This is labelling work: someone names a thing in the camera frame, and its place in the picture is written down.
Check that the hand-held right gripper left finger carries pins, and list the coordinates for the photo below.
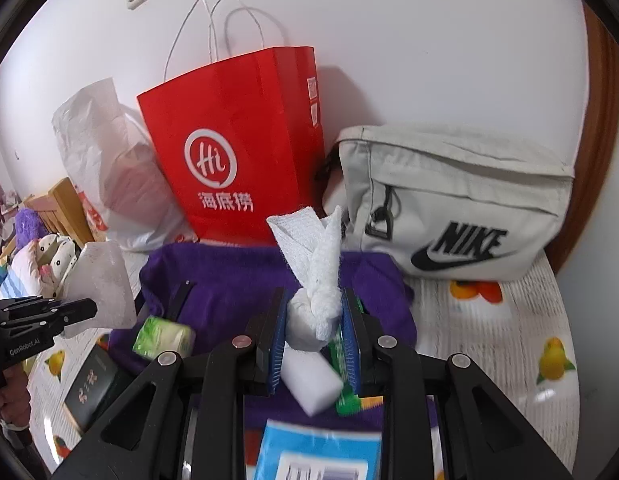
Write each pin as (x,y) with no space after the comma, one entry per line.
(277,350)

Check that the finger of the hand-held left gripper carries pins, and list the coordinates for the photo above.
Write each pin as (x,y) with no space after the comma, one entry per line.
(74,310)
(24,305)

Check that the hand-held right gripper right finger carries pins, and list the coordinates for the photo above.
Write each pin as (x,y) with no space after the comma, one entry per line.
(349,340)

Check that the translucent white plastic sheet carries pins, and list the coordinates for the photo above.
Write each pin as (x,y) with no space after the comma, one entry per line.
(101,280)

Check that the white sponge block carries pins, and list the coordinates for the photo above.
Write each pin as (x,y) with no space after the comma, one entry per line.
(309,382)

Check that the white mesh cloth bundle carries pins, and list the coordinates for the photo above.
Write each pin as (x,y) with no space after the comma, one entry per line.
(314,260)

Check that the person's left hand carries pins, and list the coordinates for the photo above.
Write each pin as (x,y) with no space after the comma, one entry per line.
(14,400)

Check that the white spotted plush toy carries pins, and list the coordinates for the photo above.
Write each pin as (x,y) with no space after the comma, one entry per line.
(46,247)
(66,260)

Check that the dark green box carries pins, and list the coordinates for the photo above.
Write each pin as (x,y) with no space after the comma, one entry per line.
(91,390)

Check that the purple plush toy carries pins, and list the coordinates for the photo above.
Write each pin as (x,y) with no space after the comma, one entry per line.
(29,225)

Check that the purple towel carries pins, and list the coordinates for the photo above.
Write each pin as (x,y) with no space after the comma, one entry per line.
(229,280)

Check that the small green tissue packet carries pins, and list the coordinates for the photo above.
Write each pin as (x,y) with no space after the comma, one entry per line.
(164,335)

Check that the blue tissue pack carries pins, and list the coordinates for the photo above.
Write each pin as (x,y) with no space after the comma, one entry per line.
(314,445)

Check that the wooden headboard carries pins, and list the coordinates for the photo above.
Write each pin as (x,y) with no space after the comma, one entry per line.
(69,205)

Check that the fruit print tablecloth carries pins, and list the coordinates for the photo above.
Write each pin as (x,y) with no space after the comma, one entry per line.
(489,335)

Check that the white plastic bag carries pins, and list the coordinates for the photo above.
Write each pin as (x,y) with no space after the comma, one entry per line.
(114,175)

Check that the grey waist bag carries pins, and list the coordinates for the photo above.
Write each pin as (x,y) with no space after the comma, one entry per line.
(439,185)

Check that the red paper bag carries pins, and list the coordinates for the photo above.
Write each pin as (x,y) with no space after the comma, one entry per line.
(239,125)

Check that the brown wooden door frame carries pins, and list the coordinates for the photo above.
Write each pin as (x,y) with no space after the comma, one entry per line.
(599,135)

